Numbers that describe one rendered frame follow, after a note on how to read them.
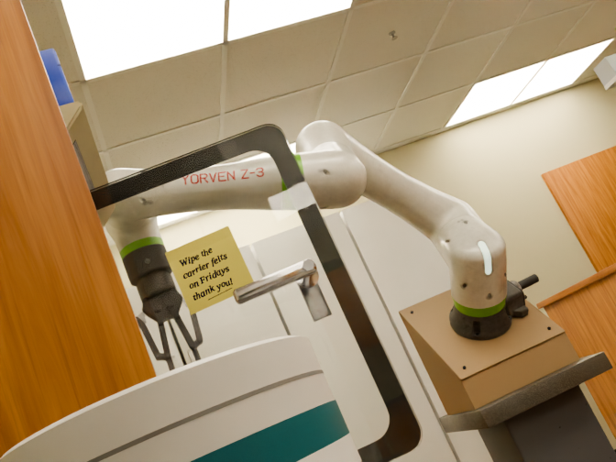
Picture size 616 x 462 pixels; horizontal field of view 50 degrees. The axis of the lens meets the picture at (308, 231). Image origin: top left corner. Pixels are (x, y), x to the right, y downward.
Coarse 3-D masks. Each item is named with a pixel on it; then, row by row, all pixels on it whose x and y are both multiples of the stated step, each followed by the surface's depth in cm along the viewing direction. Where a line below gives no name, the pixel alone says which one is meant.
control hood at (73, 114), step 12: (60, 108) 78; (72, 108) 78; (72, 120) 78; (84, 120) 81; (72, 132) 79; (84, 132) 82; (84, 144) 84; (84, 156) 85; (96, 156) 90; (96, 168) 91; (96, 180) 93
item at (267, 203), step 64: (256, 128) 77; (128, 192) 74; (192, 192) 74; (256, 192) 75; (128, 256) 72; (256, 256) 72; (320, 256) 73; (192, 320) 70; (256, 320) 70; (320, 320) 70; (384, 384) 69; (384, 448) 67
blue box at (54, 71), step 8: (48, 56) 81; (56, 56) 81; (48, 64) 81; (56, 64) 81; (48, 72) 80; (56, 72) 81; (56, 80) 80; (64, 80) 80; (56, 88) 80; (64, 88) 80; (56, 96) 79; (64, 96) 80
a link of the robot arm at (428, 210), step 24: (312, 144) 139; (360, 144) 149; (384, 168) 151; (384, 192) 152; (408, 192) 153; (432, 192) 157; (408, 216) 157; (432, 216) 157; (456, 216) 156; (432, 240) 162
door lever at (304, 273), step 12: (300, 264) 67; (312, 264) 67; (276, 276) 67; (288, 276) 67; (300, 276) 67; (312, 276) 70; (240, 288) 66; (252, 288) 66; (264, 288) 66; (276, 288) 67; (240, 300) 66
